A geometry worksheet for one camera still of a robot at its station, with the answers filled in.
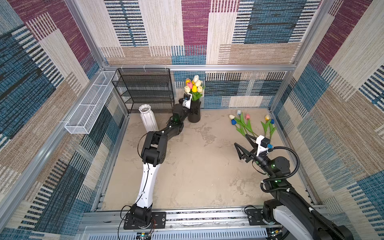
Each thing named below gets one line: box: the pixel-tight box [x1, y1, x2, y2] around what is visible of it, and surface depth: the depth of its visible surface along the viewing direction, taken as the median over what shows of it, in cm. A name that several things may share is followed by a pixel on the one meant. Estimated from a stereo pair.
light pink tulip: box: [197, 85, 206, 93], surface depth 90 cm
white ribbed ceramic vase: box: [138, 104, 159, 133], surface depth 94 cm
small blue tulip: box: [269, 119, 277, 140], surface depth 110 cm
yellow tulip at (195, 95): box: [191, 84, 199, 101], surface depth 93 cm
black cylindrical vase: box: [187, 100, 202, 123], surface depth 98 cm
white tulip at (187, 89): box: [184, 85, 191, 93], surface depth 90 cm
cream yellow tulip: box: [260, 114, 271, 137], surface depth 113 cm
